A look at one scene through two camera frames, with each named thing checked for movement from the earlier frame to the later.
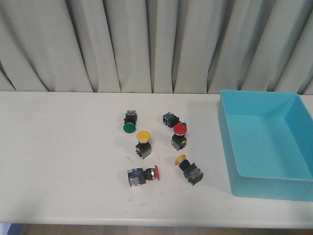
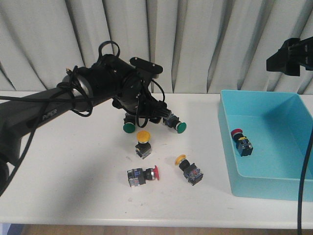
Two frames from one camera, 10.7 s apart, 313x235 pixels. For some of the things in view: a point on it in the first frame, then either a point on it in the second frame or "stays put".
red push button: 179,140 to 243,145
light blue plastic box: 268,140 stays put
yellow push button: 143,148 stays put
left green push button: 129,126 stays put
